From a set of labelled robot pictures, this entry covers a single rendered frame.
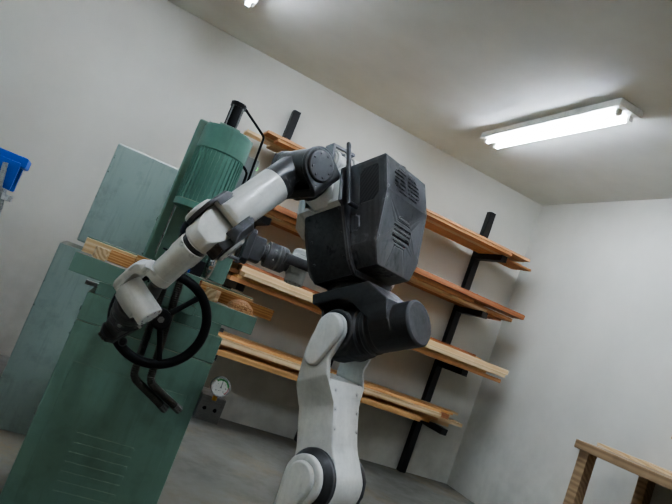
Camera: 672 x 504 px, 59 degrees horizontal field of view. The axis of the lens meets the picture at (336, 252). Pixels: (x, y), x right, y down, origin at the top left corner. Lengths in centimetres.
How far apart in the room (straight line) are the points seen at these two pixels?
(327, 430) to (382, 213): 53
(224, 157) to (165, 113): 252
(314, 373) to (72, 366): 83
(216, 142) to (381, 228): 83
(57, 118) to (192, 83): 96
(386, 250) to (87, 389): 104
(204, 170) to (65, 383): 80
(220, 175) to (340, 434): 101
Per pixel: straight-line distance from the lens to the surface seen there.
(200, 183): 207
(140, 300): 148
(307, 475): 143
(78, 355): 200
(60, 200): 448
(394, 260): 151
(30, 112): 456
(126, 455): 207
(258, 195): 140
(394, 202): 151
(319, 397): 149
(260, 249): 198
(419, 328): 142
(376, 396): 462
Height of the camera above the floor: 98
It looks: 6 degrees up
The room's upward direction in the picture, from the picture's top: 21 degrees clockwise
